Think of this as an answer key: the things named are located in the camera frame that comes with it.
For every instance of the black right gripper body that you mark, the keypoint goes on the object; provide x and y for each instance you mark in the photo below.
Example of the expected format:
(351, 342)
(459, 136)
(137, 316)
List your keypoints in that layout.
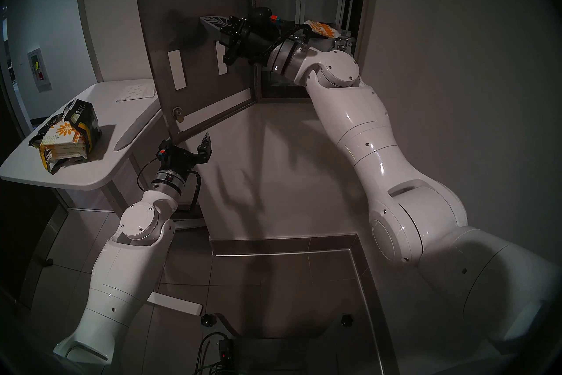
(243, 44)

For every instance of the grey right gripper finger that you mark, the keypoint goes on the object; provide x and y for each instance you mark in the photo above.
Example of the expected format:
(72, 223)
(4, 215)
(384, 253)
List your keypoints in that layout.
(218, 28)
(217, 19)

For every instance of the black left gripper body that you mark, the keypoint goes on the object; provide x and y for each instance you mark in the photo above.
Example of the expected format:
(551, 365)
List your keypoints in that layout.
(175, 161)

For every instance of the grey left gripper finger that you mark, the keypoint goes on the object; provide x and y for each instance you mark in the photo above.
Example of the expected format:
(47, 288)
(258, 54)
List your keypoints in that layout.
(172, 142)
(205, 149)

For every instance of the stainless steel dispenser door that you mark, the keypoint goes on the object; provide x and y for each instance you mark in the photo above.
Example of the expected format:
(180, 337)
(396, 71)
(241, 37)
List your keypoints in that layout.
(197, 27)

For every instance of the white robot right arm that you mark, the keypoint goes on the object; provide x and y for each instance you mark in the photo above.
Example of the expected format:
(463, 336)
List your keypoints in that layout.
(377, 128)

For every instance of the dark robot base platform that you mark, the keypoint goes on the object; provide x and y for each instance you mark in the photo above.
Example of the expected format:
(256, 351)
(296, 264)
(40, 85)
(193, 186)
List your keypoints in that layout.
(285, 354)

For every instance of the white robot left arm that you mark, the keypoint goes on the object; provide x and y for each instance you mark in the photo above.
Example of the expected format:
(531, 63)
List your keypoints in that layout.
(127, 268)

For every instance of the black door stopper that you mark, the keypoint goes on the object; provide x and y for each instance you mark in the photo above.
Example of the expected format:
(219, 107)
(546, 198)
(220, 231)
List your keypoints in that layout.
(47, 263)

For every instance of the brass lock latch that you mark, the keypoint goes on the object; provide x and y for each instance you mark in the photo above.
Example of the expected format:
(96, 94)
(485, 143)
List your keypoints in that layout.
(178, 114)

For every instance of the flat white wrapped pad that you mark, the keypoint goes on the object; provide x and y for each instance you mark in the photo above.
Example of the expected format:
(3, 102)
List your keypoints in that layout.
(136, 93)

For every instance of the white table with legs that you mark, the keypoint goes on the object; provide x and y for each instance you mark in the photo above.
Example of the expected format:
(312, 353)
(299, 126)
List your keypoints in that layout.
(105, 123)

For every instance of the orange white pad packet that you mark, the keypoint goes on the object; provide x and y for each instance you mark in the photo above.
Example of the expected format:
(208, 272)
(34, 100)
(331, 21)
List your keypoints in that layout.
(322, 28)

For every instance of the black yellow pad package bag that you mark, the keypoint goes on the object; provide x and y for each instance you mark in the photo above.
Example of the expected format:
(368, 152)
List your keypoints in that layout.
(88, 121)

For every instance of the chrome tampon dispensing mechanism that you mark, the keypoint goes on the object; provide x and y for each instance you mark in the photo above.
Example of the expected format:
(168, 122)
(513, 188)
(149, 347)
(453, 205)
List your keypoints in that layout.
(344, 46)

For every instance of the red fire extinguisher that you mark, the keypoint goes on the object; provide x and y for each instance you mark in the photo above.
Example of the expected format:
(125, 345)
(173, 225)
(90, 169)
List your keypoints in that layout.
(41, 76)

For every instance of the black star knob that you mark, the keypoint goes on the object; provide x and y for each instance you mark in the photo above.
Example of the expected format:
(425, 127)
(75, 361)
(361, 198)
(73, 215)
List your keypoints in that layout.
(209, 319)
(347, 320)

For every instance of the black power box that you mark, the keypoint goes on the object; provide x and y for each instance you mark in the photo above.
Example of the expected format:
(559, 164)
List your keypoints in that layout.
(226, 354)

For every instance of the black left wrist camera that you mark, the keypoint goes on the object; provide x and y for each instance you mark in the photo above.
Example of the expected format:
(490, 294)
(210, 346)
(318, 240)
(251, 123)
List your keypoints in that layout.
(162, 154)

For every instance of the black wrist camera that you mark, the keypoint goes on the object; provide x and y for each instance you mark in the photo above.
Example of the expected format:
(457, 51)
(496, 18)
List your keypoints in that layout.
(162, 154)
(263, 17)

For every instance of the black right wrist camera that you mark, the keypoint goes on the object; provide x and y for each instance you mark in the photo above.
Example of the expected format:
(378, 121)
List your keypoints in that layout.
(263, 17)

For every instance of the grey door frame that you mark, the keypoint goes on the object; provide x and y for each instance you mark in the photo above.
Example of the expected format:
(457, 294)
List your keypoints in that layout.
(88, 5)

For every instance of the wall fire extinguisher cabinet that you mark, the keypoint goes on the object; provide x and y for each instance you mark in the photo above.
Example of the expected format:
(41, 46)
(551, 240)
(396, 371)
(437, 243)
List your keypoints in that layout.
(39, 70)

